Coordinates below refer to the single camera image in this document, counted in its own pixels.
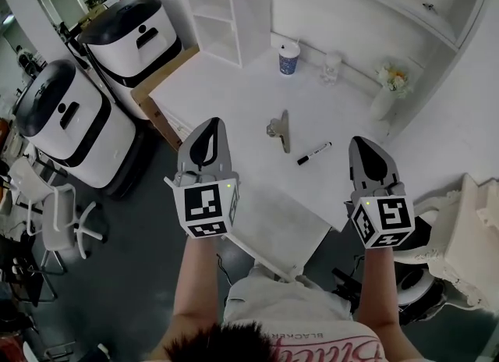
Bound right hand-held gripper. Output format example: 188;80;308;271
343;136;415;250

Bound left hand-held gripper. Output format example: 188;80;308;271
172;117;241;240

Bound black and white marker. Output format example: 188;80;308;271
296;140;334;167

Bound large metal binder clip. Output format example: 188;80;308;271
265;108;292;155

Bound person's right forearm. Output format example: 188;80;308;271
356;247;423;362

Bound person's left forearm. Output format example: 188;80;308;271
149;234;220;362

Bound white black robot base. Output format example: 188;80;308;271
14;59;138;198
76;0;184;120

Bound white swivel chair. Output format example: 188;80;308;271
40;182;109;276

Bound white vase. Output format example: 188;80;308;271
370;87;395;122

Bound ornate white dresser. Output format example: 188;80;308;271
392;172;499;311

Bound round white black device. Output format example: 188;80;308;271
396;264;446;323

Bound blue patterned paper cup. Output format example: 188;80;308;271
277;37;302;77

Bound white shelf unit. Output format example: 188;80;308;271
172;0;499;67

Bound person's light grey trousers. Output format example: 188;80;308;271
223;264;355;331

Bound person's white t-shirt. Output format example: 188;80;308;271
147;318;391;362

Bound white plastic chair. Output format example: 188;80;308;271
6;156;55;214

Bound black metal chair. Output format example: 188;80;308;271
0;234;60;307

